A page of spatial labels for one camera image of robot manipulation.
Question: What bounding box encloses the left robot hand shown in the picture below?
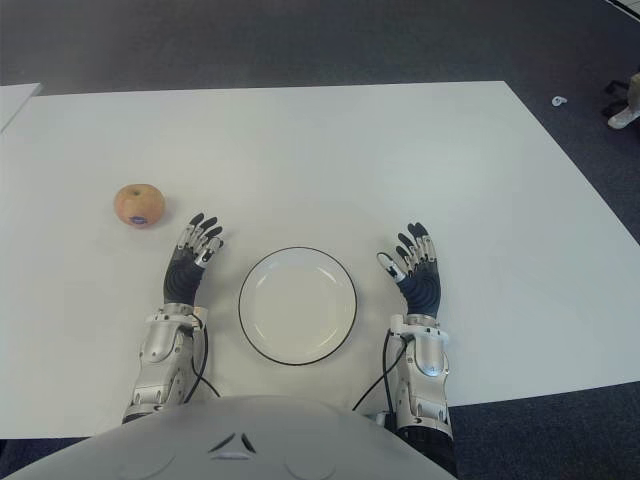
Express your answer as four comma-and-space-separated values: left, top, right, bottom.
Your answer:
160, 212, 225, 306

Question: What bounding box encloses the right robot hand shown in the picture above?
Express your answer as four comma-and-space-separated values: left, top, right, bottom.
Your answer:
375, 221, 444, 317

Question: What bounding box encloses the yellow-red apple with sticker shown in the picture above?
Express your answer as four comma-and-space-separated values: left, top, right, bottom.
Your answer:
113, 183, 167, 228

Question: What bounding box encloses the white plate with black rim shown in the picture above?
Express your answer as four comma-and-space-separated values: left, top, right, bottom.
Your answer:
238, 246, 359, 367

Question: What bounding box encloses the grey robot torso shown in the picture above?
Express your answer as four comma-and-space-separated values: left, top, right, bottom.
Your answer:
0, 394, 459, 480

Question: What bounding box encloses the neighbouring white table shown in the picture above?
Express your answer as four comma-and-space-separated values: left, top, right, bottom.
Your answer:
0, 82, 42, 134

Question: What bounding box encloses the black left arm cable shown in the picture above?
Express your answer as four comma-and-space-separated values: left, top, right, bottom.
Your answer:
183, 312, 222, 402

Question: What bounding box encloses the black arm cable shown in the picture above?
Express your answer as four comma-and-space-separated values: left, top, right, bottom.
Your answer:
349, 330, 417, 414
183, 312, 222, 402

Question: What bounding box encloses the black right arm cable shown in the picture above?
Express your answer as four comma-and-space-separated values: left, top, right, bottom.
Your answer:
349, 330, 417, 414

